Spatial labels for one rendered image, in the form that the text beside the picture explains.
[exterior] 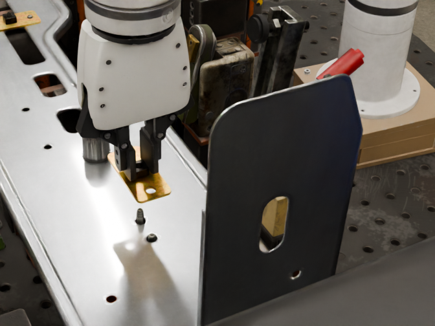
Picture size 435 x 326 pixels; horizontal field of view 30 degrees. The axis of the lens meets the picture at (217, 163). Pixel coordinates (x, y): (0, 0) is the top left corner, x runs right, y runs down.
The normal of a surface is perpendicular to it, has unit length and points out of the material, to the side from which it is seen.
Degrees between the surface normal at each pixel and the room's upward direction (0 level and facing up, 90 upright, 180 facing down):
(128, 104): 93
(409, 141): 90
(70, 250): 0
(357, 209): 0
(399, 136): 90
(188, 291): 0
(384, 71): 91
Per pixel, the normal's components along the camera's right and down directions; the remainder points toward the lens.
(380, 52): 0.02, 0.65
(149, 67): 0.50, 0.58
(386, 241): 0.04, -0.77
